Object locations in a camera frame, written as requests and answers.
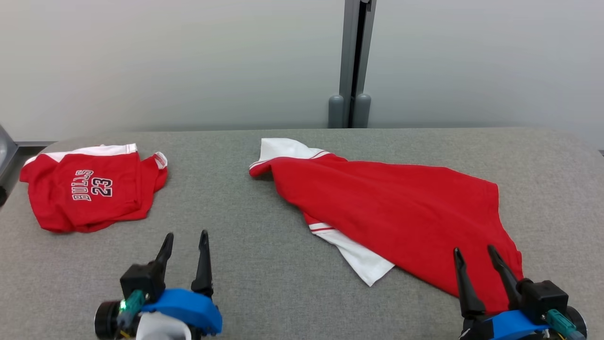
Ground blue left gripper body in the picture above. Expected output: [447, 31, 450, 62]
[94, 288, 223, 340]

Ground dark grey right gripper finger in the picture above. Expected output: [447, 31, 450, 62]
[487, 245, 523, 310]
[453, 247, 486, 321]

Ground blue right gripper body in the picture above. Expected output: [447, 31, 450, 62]
[460, 307, 588, 340]

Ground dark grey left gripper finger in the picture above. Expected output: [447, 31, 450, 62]
[152, 232, 175, 286]
[191, 230, 214, 298]

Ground large red white-trimmed shirt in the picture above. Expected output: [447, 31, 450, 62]
[249, 138, 524, 315]

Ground red Bulls 23 jersey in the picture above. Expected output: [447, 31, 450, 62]
[20, 144, 168, 233]

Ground grey metal leg with caster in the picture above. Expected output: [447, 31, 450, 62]
[0, 125, 18, 206]

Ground teal right camera cable connector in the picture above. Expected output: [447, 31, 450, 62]
[546, 309, 586, 340]

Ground teal camera cable connector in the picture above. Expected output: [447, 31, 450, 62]
[546, 309, 586, 340]
[117, 290, 145, 329]

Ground teal left camera cable connector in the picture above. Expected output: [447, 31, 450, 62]
[117, 290, 145, 329]

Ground grey partition post with feet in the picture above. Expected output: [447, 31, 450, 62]
[328, 0, 377, 129]

